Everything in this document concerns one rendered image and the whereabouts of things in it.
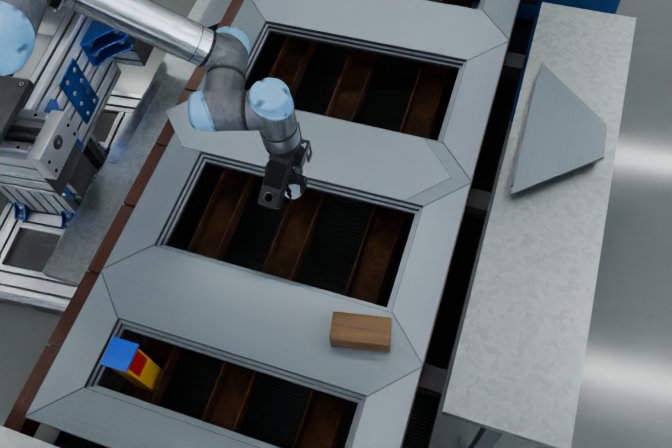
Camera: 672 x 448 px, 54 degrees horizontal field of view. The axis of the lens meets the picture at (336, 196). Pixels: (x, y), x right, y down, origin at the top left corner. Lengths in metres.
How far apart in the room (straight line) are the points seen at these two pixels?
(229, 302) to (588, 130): 0.96
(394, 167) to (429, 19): 0.48
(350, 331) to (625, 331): 1.27
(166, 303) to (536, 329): 0.81
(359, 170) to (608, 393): 1.17
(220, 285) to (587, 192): 0.90
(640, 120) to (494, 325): 1.51
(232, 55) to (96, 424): 0.78
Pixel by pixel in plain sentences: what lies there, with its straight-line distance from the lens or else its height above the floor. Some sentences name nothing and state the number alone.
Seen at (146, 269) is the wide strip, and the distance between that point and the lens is 1.56.
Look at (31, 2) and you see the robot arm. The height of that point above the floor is 1.47.
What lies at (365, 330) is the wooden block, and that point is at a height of 0.89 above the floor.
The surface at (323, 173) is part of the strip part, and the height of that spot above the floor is 0.84.
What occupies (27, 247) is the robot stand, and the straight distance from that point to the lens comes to 2.51.
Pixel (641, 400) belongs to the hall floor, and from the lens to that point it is 2.37.
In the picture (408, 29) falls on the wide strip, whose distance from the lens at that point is 1.85.
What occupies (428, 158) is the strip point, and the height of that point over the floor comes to 0.84.
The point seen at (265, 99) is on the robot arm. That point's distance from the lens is 1.20.
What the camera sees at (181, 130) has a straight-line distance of 1.73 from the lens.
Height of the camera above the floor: 2.19
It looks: 60 degrees down
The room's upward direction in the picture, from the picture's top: 9 degrees counter-clockwise
